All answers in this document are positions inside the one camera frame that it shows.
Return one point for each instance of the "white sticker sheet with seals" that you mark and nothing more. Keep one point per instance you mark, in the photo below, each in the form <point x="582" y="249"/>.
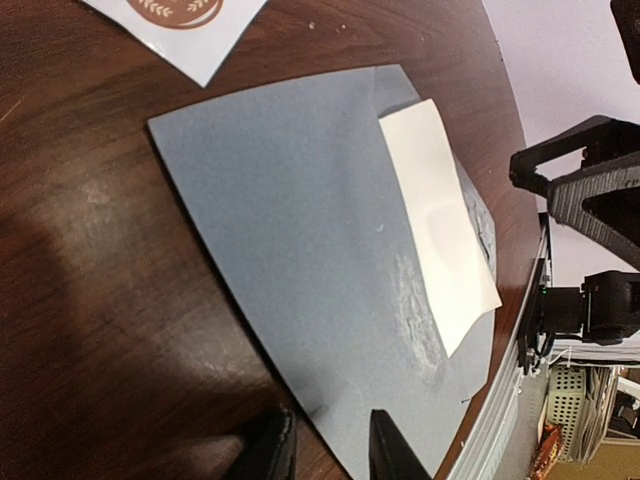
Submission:
<point x="194" y="36"/>

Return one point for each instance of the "front aluminium rail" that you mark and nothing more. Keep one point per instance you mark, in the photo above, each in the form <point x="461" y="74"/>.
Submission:
<point x="484" y="448"/>

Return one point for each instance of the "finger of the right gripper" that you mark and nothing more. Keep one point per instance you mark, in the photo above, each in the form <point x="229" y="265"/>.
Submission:
<point x="600" y="139"/>
<point x="602" y="203"/>

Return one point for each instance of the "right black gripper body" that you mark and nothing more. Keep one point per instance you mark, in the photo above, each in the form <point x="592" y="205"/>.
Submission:
<point x="626" y="14"/>

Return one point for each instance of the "beige letter paper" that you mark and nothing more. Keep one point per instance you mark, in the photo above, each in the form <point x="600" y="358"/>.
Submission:
<point x="459" y="284"/>

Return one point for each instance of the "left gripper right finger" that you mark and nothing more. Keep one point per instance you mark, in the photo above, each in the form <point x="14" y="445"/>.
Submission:
<point x="390" y="456"/>

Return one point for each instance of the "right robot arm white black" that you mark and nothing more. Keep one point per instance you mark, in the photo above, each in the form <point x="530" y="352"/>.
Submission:
<point x="605" y="308"/>

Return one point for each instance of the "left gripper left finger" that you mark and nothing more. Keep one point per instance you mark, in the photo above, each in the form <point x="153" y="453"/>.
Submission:
<point x="270" y="447"/>

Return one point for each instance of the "grey envelope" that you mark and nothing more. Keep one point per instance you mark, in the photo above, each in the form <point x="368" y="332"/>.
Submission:
<point x="292" y="189"/>

